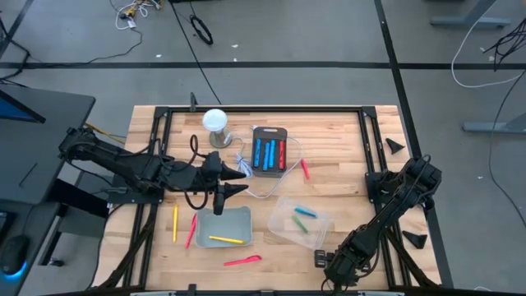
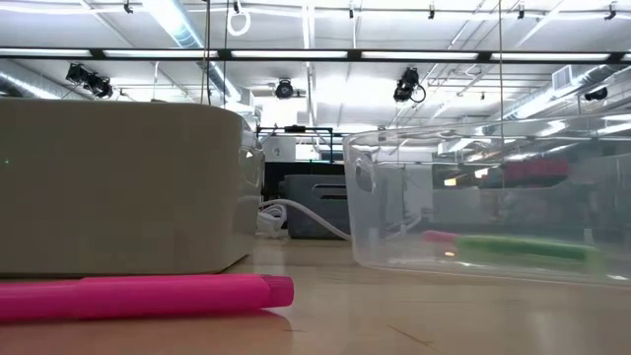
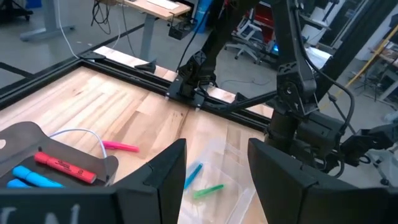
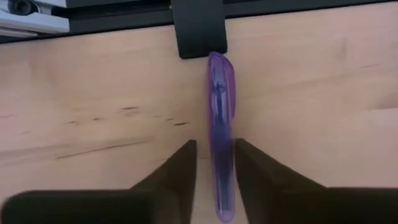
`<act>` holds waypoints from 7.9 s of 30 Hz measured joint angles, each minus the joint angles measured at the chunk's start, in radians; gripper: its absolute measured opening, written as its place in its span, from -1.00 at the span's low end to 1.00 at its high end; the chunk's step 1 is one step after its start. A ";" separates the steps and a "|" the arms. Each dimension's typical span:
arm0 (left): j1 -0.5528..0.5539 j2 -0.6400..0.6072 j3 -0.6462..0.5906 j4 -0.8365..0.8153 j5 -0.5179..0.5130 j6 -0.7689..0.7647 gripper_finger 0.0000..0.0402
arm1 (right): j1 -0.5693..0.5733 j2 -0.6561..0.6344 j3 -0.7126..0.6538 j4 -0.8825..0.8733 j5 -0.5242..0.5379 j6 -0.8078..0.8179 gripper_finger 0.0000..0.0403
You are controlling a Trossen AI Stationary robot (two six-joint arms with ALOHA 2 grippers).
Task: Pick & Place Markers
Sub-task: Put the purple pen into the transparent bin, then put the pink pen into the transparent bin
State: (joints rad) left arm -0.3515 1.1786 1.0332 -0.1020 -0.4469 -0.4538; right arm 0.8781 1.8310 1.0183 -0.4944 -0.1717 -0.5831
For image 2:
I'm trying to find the white plastic bin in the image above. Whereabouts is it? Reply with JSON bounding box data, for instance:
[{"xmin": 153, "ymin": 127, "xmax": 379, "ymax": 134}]
[{"xmin": 0, "ymin": 97, "xmax": 266, "ymax": 277}]

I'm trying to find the white hanging cable loop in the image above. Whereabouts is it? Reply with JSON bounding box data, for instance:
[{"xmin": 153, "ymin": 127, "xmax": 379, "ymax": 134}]
[{"xmin": 226, "ymin": 0, "xmax": 252, "ymax": 37}]

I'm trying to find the pink highlighter marker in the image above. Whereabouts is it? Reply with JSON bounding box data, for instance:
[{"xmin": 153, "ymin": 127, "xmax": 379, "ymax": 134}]
[
  {"xmin": 0, "ymin": 273, "xmax": 296, "ymax": 324},
  {"xmin": 422, "ymin": 229, "xmax": 460, "ymax": 245}
]

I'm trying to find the red tool cabinet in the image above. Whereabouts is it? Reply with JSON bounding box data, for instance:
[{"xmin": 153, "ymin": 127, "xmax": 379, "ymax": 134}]
[{"xmin": 502, "ymin": 157, "xmax": 571, "ymax": 184}]

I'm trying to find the black background rig frame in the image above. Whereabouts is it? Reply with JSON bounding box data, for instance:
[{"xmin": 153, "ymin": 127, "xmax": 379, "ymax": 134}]
[{"xmin": 255, "ymin": 124, "xmax": 336, "ymax": 164}]

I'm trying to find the black partition board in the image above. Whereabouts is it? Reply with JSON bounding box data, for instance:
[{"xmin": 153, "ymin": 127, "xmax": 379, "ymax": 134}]
[{"xmin": 263, "ymin": 161, "xmax": 346, "ymax": 201}]

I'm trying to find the clear plastic bin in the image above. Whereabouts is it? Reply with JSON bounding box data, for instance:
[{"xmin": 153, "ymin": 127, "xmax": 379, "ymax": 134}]
[{"xmin": 342, "ymin": 110, "xmax": 631, "ymax": 288}]

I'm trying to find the black aluminium rig frame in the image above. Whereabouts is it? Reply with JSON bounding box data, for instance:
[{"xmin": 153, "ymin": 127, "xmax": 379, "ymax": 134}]
[{"xmin": 0, "ymin": 46, "xmax": 631, "ymax": 64}]

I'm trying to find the green highlighter marker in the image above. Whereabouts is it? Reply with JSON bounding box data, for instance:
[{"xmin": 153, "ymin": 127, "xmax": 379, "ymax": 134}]
[{"xmin": 454, "ymin": 234, "xmax": 606, "ymax": 271}]

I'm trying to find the white lamp cable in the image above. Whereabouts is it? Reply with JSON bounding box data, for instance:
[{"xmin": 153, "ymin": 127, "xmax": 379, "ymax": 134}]
[{"xmin": 254, "ymin": 196, "xmax": 354, "ymax": 243}]

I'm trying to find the silver ventilation duct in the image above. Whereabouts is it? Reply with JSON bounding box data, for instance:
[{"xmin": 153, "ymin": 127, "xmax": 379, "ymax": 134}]
[{"xmin": 142, "ymin": 0, "xmax": 245, "ymax": 103}]

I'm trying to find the dark grey plastic bin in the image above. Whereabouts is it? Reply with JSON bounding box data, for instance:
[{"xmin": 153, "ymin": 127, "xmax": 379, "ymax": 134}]
[{"xmin": 278, "ymin": 173, "xmax": 349, "ymax": 242}]

